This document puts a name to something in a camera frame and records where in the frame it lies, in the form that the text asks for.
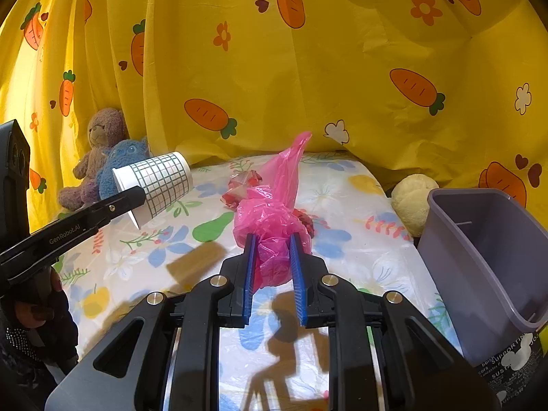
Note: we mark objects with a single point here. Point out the left hand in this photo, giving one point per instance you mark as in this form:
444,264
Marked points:
35,334

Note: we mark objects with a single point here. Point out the purple plastic bin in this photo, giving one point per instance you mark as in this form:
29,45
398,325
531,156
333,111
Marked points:
488,258

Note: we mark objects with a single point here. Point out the yellow plush toy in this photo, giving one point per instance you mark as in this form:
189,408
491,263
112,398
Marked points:
409,201

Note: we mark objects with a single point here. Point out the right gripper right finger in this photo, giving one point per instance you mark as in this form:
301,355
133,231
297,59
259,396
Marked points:
384,353

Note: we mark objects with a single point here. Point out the small pink plastic bag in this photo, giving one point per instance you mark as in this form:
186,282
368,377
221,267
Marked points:
268,213

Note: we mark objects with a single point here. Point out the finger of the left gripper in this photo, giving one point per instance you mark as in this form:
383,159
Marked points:
42,248

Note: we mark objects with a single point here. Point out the yellow carrot print curtain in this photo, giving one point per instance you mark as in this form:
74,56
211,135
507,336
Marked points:
456,89

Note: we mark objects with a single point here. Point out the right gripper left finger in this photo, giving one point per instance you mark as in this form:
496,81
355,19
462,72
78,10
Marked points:
164,354

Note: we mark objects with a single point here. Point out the purple teddy bear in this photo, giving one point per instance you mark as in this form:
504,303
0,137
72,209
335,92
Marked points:
105,130

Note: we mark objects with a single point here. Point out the floral bed sheet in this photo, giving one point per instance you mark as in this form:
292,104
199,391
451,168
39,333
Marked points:
273,363

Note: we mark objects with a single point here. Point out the blue plush monster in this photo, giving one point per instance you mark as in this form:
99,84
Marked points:
124,153

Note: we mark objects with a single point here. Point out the red white candy wrapper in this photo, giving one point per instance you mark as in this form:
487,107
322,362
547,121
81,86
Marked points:
238,186

